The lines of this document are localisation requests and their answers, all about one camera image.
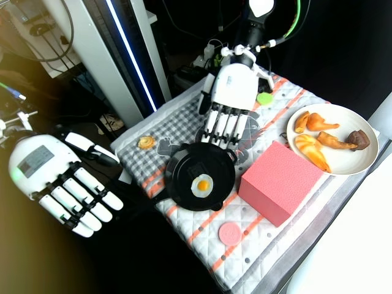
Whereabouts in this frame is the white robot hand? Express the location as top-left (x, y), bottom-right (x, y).
top-left (8, 131), bottom-right (124, 238)
top-left (197, 62), bottom-right (260, 151)

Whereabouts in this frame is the black frying pan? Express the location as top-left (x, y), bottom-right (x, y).
top-left (151, 142), bottom-right (238, 212)

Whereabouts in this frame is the toy fried egg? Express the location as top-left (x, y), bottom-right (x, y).
top-left (190, 173), bottom-right (214, 199)

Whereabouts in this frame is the pink foam block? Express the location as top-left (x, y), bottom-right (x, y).
top-left (238, 140), bottom-right (325, 227)

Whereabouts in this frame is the green round disc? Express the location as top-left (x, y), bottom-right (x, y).
top-left (256, 92), bottom-right (274, 107)

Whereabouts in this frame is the white power strip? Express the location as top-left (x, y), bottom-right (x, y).
top-left (191, 39), bottom-right (229, 70)

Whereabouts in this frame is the toy golden pastry wedge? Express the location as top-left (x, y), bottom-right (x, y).
top-left (294, 111), bottom-right (311, 134)

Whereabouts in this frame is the toy roast chicken leg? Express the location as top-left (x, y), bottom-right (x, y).
top-left (306, 113), bottom-right (341, 132)

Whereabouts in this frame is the yellow flower cookie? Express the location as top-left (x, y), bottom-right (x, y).
top-left (137, 135), bottom-right (157, 151)

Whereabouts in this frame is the toy fried drumstick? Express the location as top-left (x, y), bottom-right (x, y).
top-left (317, 131), bottom-right (359, 151)

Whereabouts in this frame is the white metal column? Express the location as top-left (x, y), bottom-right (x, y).
top-left (41, 0), bottom-right (172, 120)

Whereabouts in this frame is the white round plate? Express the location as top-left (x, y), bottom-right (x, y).
top-left (286, 103), bottom-right (380, 176)

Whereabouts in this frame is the quilt with bear print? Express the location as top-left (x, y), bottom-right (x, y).
top-left (110, 53), bottom-right (383, 292)

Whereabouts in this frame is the pink round coaster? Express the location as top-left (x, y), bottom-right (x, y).
top-left (218, 222), bottom-right (243, 247)

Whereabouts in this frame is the grey cloth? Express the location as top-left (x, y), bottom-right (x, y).
top-left (226, 131), bottom-right (392, 294)

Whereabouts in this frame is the black cable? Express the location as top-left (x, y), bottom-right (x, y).
top-left (0, 0), bottom-right (75, 63)

